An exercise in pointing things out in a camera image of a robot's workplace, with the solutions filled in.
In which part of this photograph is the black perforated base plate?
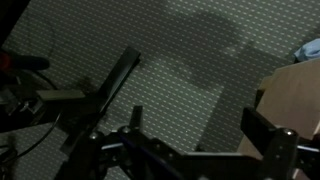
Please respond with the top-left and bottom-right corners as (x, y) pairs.
(39, 46), (141, 155)

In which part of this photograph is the light blue cloth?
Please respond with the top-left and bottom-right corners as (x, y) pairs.
(294, 38), (320, 62)

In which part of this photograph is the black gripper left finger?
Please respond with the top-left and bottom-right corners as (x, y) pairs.
(129, 106), (143, 129)

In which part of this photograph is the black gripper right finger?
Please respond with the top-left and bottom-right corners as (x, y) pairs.
(240, 107), (276, 155)

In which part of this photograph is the wooden drawer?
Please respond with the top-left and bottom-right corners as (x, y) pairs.
(237, 59), (320, 180)

